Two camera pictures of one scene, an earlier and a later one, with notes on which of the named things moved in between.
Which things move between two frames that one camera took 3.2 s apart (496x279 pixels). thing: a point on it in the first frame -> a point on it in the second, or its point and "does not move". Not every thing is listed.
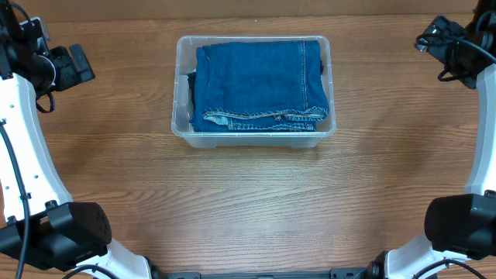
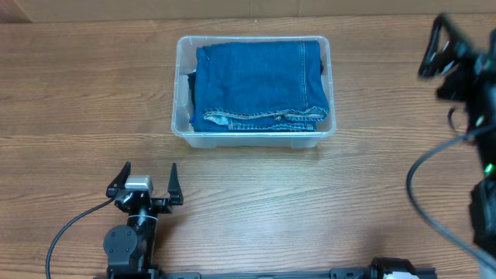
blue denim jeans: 273,86 does not move
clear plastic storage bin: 186,58 does not move
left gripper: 69,76 -> 176,197
